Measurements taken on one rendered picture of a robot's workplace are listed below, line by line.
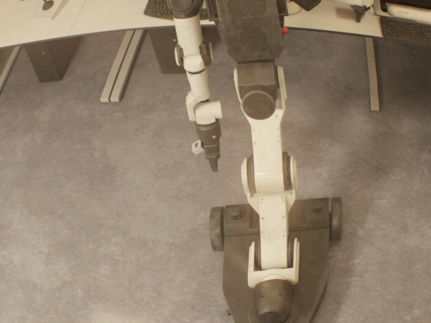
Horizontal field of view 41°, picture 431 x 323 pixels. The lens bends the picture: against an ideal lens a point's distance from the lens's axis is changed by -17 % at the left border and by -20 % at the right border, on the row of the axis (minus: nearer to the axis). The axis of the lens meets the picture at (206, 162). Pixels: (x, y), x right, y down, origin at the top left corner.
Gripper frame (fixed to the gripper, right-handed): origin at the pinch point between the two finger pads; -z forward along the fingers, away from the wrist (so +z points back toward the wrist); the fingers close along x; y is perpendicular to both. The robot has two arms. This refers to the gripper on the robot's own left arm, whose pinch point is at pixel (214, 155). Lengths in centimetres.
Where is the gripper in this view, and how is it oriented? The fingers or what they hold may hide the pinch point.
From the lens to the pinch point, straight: 268.2
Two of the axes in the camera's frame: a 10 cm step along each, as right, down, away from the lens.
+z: -1.5, -6.9, -7.1
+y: -9.9, 1.1, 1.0
